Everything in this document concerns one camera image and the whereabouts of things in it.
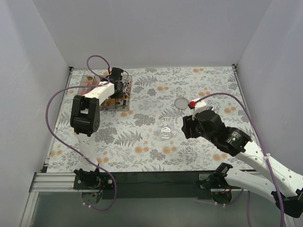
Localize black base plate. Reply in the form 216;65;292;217
196;163;232;205
73;169;115;193

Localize round metal jar lid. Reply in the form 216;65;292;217
174;97;189;110

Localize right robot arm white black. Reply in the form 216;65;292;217
181;110;303;218

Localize clear glass jar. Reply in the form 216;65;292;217
158;116;175;139

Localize clear compartment candy box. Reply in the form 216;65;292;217
78;75;132;111

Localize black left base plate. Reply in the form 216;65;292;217
73;169;115;193

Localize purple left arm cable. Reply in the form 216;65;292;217
45;55;118;211

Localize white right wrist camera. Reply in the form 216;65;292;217
188;98;207;120

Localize floral table mat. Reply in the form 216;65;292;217
46;66;266;172

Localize aluminium frame rail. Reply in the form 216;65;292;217
20;171;212;227

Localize metal candy scoop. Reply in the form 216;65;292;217
206;106;215;112

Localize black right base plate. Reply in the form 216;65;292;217
196;163;232;205

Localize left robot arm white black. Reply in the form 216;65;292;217
70;68;125;172

